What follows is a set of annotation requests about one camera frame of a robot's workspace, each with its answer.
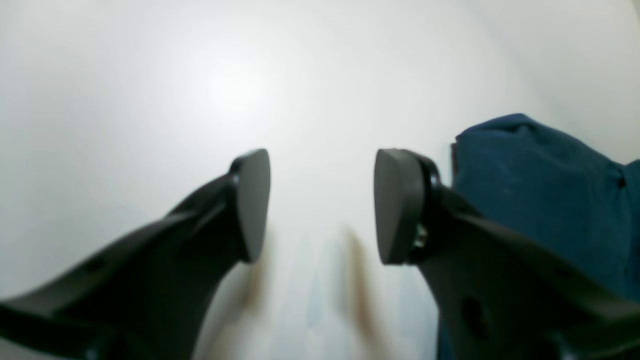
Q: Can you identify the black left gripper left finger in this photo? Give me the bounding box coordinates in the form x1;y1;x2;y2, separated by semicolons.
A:
1;148;271;360

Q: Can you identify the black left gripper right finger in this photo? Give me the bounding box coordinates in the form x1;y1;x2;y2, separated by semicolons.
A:
374;148;639;360

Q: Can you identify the dark blue t-shirt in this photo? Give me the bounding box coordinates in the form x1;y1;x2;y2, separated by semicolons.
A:
452;113;639;303

